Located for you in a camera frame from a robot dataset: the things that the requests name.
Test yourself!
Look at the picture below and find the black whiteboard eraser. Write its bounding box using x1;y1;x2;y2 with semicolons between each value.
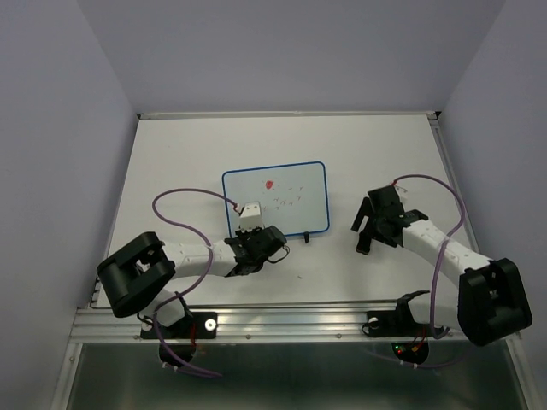
356;230;372;255

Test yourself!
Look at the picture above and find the blue framed whiteboard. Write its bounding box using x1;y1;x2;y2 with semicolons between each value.
221;161;331;237

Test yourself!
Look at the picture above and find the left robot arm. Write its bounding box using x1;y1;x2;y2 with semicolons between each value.
97;225;287;337

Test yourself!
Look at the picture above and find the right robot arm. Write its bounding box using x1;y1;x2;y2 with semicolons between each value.
351;185;532;347

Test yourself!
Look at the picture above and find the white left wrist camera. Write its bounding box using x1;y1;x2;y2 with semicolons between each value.
238;202;264;232

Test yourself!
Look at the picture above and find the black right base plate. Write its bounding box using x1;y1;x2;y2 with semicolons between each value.
362;310;432;337

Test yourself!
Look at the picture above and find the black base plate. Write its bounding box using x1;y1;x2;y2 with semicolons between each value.
137;312;218;341
362;310;432;337

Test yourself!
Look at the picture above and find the aluminium front mounting rail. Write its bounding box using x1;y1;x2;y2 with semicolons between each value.
70;301;522;343

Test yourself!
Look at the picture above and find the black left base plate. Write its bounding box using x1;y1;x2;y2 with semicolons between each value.
137;312;218;341

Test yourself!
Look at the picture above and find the aluminium table edge rail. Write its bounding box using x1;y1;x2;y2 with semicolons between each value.
137;110;442;120

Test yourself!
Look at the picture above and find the aluminium right side rail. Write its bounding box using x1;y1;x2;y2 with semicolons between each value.
427;113;482;254

